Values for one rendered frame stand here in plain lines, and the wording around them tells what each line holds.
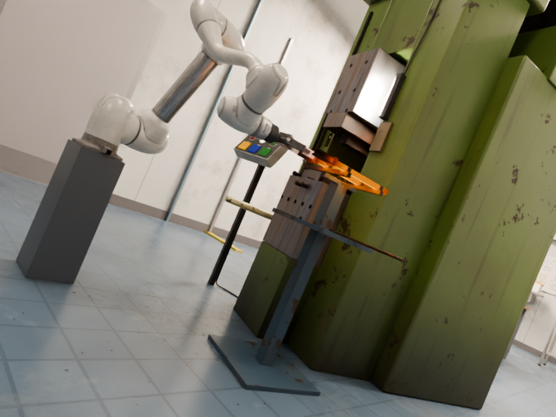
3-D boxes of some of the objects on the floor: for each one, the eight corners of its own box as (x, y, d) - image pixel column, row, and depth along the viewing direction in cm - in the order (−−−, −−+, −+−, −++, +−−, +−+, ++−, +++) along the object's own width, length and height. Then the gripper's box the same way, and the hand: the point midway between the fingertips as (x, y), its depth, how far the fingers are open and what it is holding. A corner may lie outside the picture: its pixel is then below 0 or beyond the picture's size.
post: (208, 284, 275) (268, 145, 276) (207, 282, 279) (266, 145, 279) (213, 285, 277) (273, 147, 278) (212, 284, 280) (270, 147, 281)
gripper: (251, 138, 159) (293, 160, 171) (275, 141, 142) (319, 165, 155) (258, 121, 159) (299, 145, 172) (283, 122, 142) (327, 149, 155)
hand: (304, 152), depth 162 cm, fingers open, 7 cm apart
